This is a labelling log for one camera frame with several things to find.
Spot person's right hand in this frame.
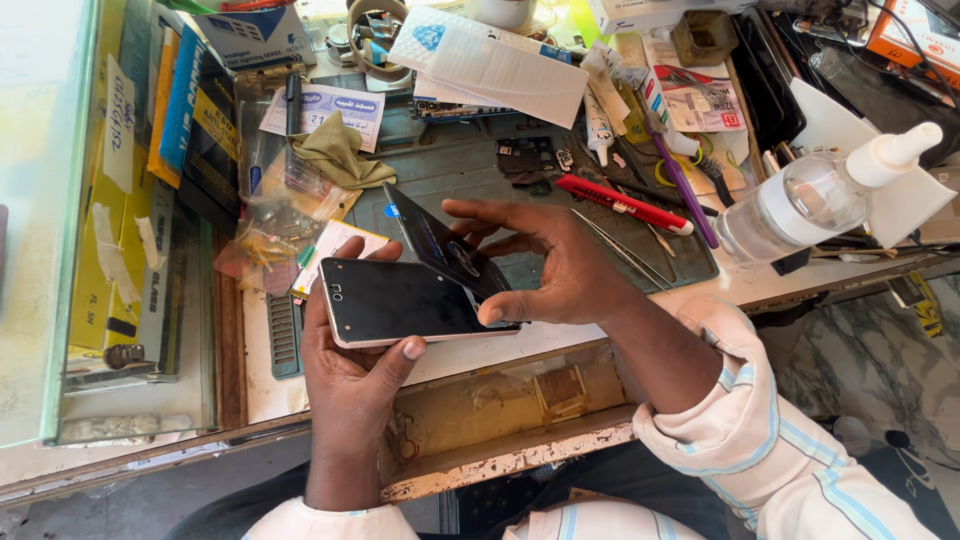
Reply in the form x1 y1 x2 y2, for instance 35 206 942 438
441 198 640 328

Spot person's left hand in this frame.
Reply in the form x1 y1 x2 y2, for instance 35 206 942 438
300 236 429 430

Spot black smartphone with pink frame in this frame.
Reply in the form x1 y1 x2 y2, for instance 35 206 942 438
318 256 523 351

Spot dark glass screen panel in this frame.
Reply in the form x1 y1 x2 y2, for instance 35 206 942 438
381 181 516 303

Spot metal tweezers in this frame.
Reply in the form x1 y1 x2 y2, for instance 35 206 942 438
569 207 677 294

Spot grey ribbed plastic strip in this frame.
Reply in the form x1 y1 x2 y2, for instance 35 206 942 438
265 291 306 381

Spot red utility knife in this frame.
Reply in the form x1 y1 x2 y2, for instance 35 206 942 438
554 173 696 237

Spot white card packet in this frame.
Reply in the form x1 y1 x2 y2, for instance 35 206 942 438
290 218 392 302

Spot worn wooden drawer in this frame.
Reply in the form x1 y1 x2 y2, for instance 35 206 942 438
378 340 640 504

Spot purple toothbrush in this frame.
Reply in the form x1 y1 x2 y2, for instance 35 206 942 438
633 85 722 251

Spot white glue tube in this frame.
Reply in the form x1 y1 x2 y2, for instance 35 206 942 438
582 87 617 168

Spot grey-blue repair mat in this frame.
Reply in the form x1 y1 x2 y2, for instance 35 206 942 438
348 96 722 295

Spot clear plastic bag of parts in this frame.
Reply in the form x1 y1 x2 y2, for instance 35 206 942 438
213 148 363 298

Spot small black brush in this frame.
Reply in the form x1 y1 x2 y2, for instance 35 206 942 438
693 155 737 209

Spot red and white packet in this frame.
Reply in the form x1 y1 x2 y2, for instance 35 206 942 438
651 63 748 135

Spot white foam packet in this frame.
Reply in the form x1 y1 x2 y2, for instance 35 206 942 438
387 5 591 131

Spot olive cleaning cloth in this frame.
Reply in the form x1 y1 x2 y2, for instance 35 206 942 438
286 110 398 191

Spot clear spray bottle white nozzle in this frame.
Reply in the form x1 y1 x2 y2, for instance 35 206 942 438
711 120 945 266

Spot white blue-striped shirt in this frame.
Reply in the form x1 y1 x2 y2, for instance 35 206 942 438
243 295 940 540

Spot printed paper receipt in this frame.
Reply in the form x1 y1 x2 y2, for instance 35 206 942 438
258 83 387 155

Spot white cup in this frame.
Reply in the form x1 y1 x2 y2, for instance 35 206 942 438
464 0 538 32

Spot olive square container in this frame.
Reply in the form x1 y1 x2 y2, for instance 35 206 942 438
670 9 741 69

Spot white cardboard box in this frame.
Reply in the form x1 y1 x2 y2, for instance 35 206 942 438
588 0 759 36

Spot black plastic tray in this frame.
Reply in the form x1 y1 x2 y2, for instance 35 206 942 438
730 10 808 152

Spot black packet with yellow label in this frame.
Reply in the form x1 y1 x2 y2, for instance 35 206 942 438
177 51 242 220

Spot black pen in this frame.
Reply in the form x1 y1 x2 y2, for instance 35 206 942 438
282 72 304 137

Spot glass display case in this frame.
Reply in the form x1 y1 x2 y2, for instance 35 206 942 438
0 0 219 452

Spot beige tape roll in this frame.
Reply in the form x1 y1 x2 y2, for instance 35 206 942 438
345 0 414 84

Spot orange flat packet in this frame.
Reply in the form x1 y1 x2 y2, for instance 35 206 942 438
146 29 182 189

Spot blue flat packet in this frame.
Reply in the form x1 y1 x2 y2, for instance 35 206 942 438
158 25 208 174

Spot white and blue device box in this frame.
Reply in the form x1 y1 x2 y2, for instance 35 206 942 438
192 5 318 73

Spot white paper sheet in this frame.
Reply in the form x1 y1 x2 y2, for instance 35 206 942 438
786 78 958 250

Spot yellow and black tool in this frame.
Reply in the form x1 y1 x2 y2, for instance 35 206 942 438
888 270 945 339

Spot orange cardboard box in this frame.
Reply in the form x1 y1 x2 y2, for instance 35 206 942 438
865 0 960 90

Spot black phone frame part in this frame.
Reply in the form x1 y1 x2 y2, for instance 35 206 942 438
494 135 561 186

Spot black cable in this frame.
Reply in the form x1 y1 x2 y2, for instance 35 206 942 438
846 0 960 115

